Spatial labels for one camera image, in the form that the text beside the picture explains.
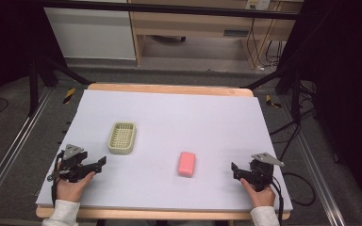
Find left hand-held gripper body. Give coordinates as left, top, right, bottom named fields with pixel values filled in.
left=47, top=143, right=91, bottom=184

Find person's left hand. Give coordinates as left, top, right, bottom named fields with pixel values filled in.
left=55, top=170, right=97, bottom=203

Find black horizontal frame bar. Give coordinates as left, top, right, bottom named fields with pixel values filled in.
left=32, top=0, right=300, bottom=21

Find white power strip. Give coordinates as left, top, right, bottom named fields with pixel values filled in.
left=245, top=0, right=272, bottom=11

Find metal floor rail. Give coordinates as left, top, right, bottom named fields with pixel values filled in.
left=278, top=93, right=347, bottom=226
left=0, top=87, right=54, bottom=218

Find dark curtain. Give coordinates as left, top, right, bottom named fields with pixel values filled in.
left=0, top=0, right=67, bottom=126
left=277, top=0, right=362, bottom=218

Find hand-held gripper black cable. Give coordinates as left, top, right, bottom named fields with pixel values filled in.
left=271, top=176, right=285, bottom=226
left=51, top=153, right=65, bottom=209

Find left hand-held gripper black cable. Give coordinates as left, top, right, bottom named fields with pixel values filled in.
left=51, top=153, right=65, bottom=209

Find white foam board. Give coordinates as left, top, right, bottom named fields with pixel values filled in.
left=35, top=89, right=294, bottom=213

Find white cabinet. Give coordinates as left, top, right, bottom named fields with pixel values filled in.
left=42, top=7, right=138, bottom=61

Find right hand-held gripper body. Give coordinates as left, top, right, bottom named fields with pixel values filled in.
left=247, top=152, right=286, bottom=192

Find black floor cable loop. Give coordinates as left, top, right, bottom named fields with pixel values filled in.
left=282, top=171, right=317, bottom=207

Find pink soap bar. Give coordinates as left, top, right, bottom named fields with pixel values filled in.
left=177, top=151, right=197, bottom=179

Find light wooden desk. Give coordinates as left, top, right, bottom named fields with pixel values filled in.
left=127, top=0, right=304, bottom=69

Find black cables under desk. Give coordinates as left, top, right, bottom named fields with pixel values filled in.
left=245, top=17, right=286, bottom=72

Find wooden table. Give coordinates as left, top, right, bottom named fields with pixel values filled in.
left=35, top=82, right=292, bottom=221

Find person's right hand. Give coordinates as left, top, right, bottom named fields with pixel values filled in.
left=239, top=177, right=277, bottom=209

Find yellow black striped tape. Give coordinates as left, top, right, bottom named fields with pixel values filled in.
left=265, top=94, right=283, bottom=110
left=62, top=87, right=76, bottom=105

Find beige plastic soap dish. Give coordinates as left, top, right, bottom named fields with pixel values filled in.
left=107, top=121, right=138, bottom=155

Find black metal stand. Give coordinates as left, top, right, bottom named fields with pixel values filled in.
left=26, top=53, right=93, bottom=118
left=239, top=66, right=304, bottom=124

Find right hand-held gripper black cable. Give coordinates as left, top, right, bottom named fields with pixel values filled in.
left=271, top=176, right=285, bottom=226

